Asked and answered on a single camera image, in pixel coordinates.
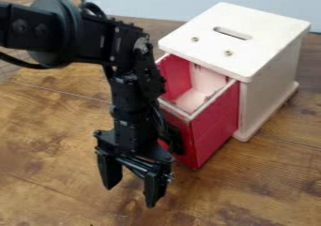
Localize black metal drawer handle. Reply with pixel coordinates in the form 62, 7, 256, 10
165, 125, 184, 155

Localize red drawer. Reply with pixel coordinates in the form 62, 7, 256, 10
155, 54, 239, 169

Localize white wooden box cabinet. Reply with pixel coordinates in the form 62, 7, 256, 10
157, 2, 311, 142

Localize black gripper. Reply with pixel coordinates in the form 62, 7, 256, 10
92, 129, 175, 209

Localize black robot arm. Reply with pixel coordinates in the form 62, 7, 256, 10
0, 0, 172, 208

